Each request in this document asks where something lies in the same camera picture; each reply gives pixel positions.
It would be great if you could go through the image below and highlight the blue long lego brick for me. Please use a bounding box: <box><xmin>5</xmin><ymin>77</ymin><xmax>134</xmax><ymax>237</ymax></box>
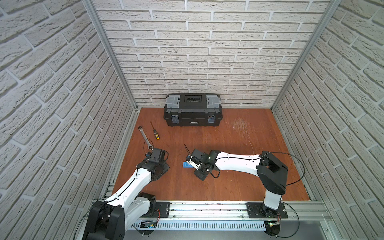
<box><xmin>183</xmin><ymin>162</ymin><xmax>194</xmax><ymax>169</ymax></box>

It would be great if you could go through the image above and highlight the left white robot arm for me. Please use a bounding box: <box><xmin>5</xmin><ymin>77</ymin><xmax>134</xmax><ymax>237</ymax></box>
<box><xmin>82</xmin><ymin>160</ymin><xmax>170</xmax><ymax>240</ymax></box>

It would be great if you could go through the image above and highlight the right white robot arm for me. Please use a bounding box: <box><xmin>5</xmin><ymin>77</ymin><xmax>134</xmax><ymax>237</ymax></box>
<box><xmin>186</xmin><ymin>149</ymin><xmax>288</xmax><ymax>219</ymax></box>

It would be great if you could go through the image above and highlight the silver combination wrench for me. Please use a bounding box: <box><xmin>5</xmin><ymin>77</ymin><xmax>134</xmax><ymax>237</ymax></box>
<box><xmin>138</xmin><ymin>126</ymin><xmax>154</xmax><ymax>150</ymax></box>

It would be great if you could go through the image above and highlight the yellow black screwdriver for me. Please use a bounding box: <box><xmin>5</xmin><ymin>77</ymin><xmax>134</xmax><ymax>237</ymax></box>
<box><xmin>151</xmin><ymin>122</ymin><xmax>160</xmax><ymax>140</ymax></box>

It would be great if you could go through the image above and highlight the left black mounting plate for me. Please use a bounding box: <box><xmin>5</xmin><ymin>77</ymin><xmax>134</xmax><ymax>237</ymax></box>
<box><xmin>142</xmin><ymin>202</ymin><xmax>171</xmax><ymax>219</ymax></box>

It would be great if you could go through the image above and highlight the black mounting plate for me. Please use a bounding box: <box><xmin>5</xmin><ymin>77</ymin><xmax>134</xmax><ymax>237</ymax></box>
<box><xmin>142</xmin><ymin>202</ymin><xmax>171</xmax><ymax>219</ymax></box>
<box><xmin>246</xmin><ymin>202</ymin><xmax>288</xmax><ymax>219</ymax></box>

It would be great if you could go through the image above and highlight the black plastic toolbox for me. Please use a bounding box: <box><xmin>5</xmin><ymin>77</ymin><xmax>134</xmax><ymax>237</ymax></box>
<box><xmin>164</xmin><ymin>93</ymin><xmax>223</xmax><ymax>127</ymax></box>

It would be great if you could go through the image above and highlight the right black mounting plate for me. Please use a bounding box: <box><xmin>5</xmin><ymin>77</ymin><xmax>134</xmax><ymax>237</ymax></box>
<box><xmin>246</xmin><ymin>202</ymin><xmax>288</xmax><ymax>219</ymax></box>

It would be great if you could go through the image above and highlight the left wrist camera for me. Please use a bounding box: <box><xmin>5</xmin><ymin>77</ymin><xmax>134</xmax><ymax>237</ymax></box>
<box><xmin>146</xmin><ymin>148</ymin><xmax>166</xmax><ymax>164</ymax></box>

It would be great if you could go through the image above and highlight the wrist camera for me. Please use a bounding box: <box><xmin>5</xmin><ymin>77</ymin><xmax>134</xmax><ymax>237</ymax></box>
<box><xmin>186</xmin><ymin>149</ymin><xmax>208</xmax><ymax>165</ymax></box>
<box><xmin>146</xmin><ymin>148</ymin><xmax>166</xmax><ymax>164</ymax></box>

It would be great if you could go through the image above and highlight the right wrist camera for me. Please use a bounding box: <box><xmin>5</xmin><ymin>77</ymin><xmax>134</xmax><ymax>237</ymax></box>
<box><xmin>186</xmin><ymin>149</ymin><xmax>208</xmax><ymax>165</ymax></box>

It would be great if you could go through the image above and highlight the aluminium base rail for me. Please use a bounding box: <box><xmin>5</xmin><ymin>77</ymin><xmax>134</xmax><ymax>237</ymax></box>
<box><xmin>89</xmin><ymin>200</ymin><xmax>332</xmax><ymax>223</ymax></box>

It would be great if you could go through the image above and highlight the white slotted cable duct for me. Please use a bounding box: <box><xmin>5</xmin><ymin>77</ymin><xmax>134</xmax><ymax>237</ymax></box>
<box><xmin>129</xmin><ymin>220</ymin><xmax>266</xmax><ymax>231</ymax></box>

